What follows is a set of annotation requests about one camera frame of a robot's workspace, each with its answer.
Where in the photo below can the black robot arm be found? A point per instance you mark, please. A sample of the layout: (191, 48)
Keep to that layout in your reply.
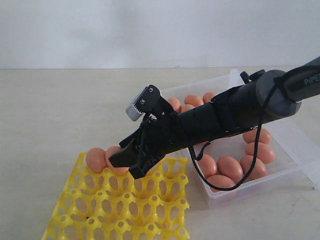
(264, 97)

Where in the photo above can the brown egg tray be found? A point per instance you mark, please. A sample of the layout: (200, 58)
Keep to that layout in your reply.
(108, 153)
(95, 159)

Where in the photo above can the clear plastic container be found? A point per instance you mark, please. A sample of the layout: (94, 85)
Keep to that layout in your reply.
(296, 155)

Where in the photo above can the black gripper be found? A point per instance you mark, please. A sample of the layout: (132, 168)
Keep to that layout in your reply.
(154, 139)

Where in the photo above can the yellow plastic egg tray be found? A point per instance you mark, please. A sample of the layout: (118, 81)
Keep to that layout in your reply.
(109, 206)

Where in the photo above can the brown egg front corner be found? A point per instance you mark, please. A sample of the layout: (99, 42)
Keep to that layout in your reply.
(221, 181)

